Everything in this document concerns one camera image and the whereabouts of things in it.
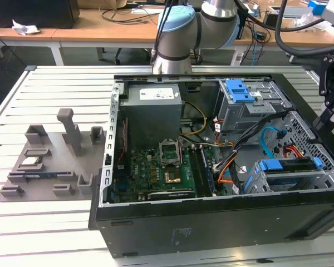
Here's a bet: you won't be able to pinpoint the CPU socket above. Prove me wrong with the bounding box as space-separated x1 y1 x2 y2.
163 170 183 185

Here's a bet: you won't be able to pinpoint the dark RAM stick with label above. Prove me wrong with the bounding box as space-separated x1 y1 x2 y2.
199 147 215 196

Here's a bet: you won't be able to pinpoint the wooden desk white frame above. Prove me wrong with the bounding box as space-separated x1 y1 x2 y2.
0 5 162 66
235 0 334 65

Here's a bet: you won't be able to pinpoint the orange power wire black plug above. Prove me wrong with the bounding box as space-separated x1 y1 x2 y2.
281 142 313 164

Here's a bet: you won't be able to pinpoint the brown cardboard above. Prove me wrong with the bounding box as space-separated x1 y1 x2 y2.
77 0 127 11

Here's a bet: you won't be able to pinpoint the blue plastic drive latch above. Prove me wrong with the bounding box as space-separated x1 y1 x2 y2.
225 80 256 103

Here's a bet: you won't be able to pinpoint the grey metal disk bay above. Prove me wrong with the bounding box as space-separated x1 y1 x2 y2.
242 157 334 195

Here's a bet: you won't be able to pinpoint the grey parts rack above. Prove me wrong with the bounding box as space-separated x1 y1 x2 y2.
0 108 106 202

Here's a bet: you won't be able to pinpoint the green motherboard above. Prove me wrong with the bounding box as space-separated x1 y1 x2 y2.
111 133 229 201

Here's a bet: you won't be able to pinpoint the thin cable silver connector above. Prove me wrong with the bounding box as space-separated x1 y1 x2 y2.
151 0 181 61

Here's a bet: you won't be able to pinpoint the yellow wire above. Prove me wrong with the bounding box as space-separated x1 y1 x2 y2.
179 101 207 137

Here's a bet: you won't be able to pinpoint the hanging blue cable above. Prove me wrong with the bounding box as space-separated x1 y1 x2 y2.
252 41 264 66

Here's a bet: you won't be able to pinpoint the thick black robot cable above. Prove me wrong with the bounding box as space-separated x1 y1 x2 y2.
274 0 334 58

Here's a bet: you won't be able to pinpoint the red thin wire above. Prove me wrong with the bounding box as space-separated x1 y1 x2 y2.
117 118 129 169

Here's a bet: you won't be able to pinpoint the blue cardboard box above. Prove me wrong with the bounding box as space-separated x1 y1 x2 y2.
307 0 328 11

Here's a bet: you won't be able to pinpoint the hard disk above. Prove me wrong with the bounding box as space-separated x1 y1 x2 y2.
243 156 323 195

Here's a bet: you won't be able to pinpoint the black cable bundle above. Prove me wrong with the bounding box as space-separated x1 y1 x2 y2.
213 110 298 171

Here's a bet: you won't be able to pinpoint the crumpled clear plastic bag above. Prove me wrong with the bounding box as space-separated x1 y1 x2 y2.
291 12 322 33

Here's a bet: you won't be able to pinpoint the black RAM slot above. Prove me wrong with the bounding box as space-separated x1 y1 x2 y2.
188 149 204 197

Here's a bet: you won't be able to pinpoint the black PC case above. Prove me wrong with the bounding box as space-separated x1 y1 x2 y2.
88 72 334 259

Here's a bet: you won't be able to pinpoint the crumpled white paper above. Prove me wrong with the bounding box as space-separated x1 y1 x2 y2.
12 19 41 36

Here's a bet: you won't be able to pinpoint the large black box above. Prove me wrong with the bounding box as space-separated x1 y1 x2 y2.
0 0 80 29

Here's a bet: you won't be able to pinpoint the black cables on desk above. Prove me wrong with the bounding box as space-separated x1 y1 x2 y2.
100 7 162 26

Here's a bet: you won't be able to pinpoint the flat grey tray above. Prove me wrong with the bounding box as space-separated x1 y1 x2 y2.
268 5 314 19

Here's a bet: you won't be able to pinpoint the grey drive cage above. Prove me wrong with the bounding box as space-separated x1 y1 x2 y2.
214 79 292 134

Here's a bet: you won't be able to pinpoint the blue RAM stick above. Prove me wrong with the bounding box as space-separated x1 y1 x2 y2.
23 172 58 180

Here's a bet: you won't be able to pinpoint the grey power supply unit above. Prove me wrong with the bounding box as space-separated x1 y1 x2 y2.
119 84 184 142

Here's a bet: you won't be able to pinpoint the small black container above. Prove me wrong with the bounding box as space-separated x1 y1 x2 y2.
263 12 279 28

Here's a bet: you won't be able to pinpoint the silver CPU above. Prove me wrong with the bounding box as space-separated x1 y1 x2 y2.
21 156 42 167

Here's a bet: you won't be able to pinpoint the black graphics card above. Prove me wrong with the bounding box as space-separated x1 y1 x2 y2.
147 190 197 200

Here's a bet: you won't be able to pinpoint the white power strip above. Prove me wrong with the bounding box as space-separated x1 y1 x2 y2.
230 51 244 66

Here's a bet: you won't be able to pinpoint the blue data wire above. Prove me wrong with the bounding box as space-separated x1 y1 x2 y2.
260 126 285 160

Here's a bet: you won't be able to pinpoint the orange wire bundle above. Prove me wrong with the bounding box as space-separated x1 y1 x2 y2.
217 160 239 185

